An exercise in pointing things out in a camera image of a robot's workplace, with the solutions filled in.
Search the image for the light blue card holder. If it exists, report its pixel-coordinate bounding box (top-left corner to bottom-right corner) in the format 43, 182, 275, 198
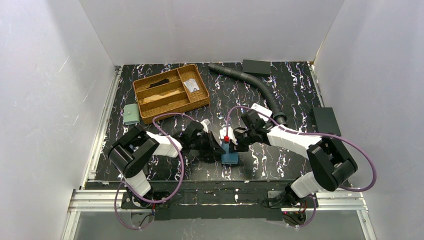
221, 142, 239, 165

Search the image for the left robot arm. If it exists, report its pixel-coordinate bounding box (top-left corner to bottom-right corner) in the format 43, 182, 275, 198
107, 121, 225, 197

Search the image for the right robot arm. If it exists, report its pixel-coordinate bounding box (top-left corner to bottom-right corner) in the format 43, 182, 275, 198
219, 108, 358, 206

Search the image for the white card in tray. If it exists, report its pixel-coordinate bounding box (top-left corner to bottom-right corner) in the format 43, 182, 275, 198
183, 78, 200, 93

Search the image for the woven wicker organizer tray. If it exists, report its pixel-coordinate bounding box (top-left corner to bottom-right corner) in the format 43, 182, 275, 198
132, 64, 211, 125

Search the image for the wooden utensil in tray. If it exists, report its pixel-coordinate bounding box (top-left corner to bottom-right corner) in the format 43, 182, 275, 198
142, 90, 180, 104

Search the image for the black item in tray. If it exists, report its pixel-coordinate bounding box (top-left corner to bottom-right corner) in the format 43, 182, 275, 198
148, 78, 170, 89

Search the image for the black flat box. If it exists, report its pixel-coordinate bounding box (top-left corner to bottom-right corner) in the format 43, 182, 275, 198
242, 59, 271, 77

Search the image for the green small wallet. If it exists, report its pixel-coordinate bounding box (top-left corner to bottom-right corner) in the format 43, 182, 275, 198
123, 103, 141, 126

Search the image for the black box right side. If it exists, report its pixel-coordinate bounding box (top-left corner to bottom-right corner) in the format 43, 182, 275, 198
310, 107, 342, 136

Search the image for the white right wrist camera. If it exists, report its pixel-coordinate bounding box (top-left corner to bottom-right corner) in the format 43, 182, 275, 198
219, 126, 237, 145

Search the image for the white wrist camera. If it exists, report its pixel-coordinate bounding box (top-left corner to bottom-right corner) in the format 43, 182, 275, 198
219, 126, 237, 145
200, 119, 211, 133

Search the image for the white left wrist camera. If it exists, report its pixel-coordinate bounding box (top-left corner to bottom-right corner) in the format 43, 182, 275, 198
200, 119, 211, 133

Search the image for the black corrugated hose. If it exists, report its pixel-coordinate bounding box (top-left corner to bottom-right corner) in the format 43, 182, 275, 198
208, 62, 288, 127

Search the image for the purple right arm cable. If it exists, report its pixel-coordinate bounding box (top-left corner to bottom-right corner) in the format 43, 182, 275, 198
225, 105, 378, 229

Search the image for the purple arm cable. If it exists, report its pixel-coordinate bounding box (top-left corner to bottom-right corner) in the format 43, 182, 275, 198
225, 105, 378, 229
113, 112, 197, 231

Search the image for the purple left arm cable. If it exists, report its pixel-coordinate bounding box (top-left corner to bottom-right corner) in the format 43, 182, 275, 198
113, 112, 197, 231

